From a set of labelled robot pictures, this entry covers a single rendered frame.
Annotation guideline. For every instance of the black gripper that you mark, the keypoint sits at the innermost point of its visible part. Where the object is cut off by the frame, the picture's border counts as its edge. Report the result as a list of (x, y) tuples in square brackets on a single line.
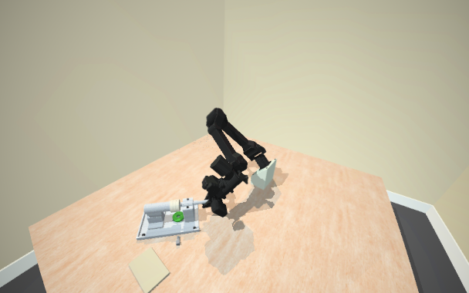
[(215, 201)]

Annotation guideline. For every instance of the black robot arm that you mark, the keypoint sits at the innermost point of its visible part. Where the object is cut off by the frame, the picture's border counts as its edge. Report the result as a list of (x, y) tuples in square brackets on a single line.
[(232, 167)]

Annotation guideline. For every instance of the green ring spacer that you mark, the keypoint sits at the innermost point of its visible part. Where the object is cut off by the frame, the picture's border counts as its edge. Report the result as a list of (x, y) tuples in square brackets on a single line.
[(179, 213)]

